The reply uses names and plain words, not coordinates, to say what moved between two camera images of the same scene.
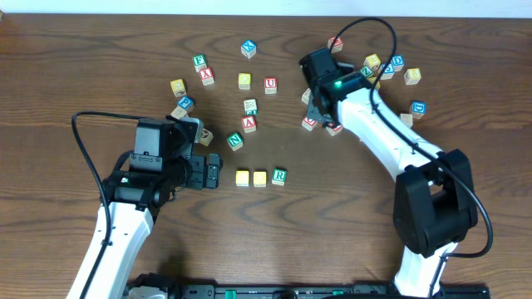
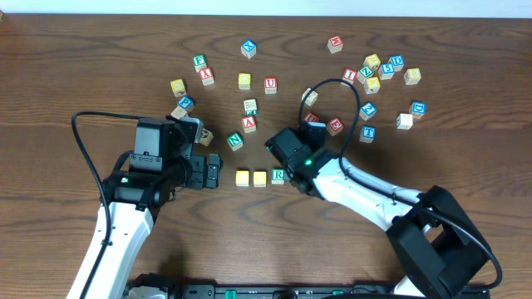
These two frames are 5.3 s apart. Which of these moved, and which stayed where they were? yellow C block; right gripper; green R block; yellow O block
Moved: right gripper
Stayed: yellow C block; yellow O block; green R block
